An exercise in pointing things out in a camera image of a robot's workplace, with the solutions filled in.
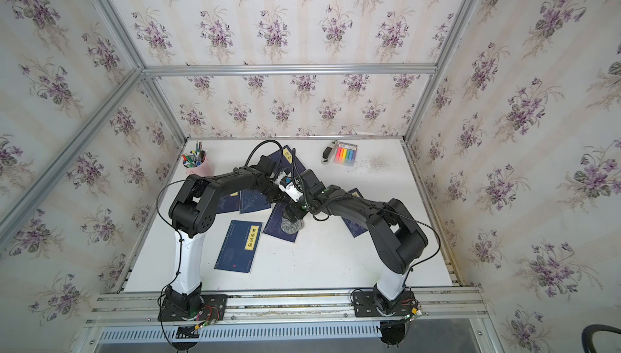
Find grey black stapler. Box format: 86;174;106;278
321;140;339;164

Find clear box of highlighters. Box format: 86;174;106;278
334;142;358;167

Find pink pen cup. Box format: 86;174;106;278
182;141;214;177

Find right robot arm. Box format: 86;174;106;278
283;185;429;314

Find grey striped cleaning cloth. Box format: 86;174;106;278
281;209;304;235

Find blue book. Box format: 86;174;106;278
342;188;368;238
214;220;263;273
263;204;298;243
239;190;272;214
216;192;240;214
268;145;307;174

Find aluminium rail frame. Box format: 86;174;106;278
78;287;499;351

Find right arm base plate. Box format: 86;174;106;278
350;288;420;318

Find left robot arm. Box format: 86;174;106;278
163;166;290;306

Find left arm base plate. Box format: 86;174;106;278
158;294;229;322

